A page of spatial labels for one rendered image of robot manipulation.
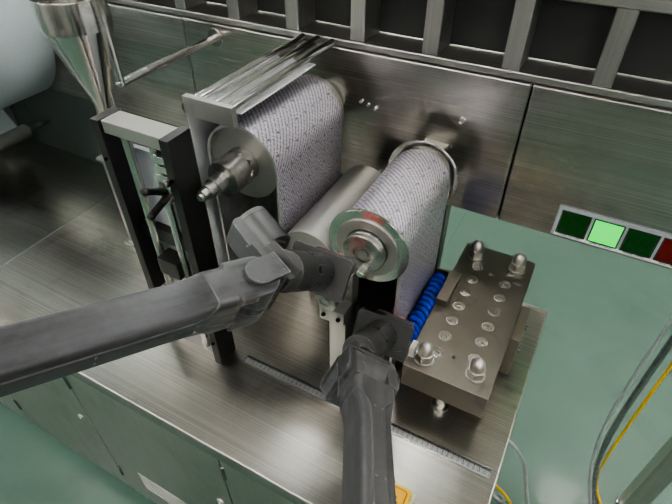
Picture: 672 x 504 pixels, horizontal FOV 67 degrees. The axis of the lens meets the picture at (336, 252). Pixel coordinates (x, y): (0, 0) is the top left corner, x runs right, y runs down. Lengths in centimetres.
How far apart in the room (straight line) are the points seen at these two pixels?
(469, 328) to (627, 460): 133
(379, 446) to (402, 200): 41
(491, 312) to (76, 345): 80
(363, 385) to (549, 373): 174
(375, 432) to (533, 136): 63
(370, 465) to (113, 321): 32
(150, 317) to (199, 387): 58
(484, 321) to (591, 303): 172
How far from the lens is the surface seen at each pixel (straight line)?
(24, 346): 54
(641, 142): 102
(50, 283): 147
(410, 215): 86
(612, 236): 111
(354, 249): 84
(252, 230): 68
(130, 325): 55
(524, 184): 108
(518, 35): 99
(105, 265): 146
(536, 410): 226
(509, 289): 115
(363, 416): 66
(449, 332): 103
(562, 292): 275
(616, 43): 97
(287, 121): 92
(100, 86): 126
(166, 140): 80
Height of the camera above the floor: 181
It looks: 41 degrees down
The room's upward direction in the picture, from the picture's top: straight up
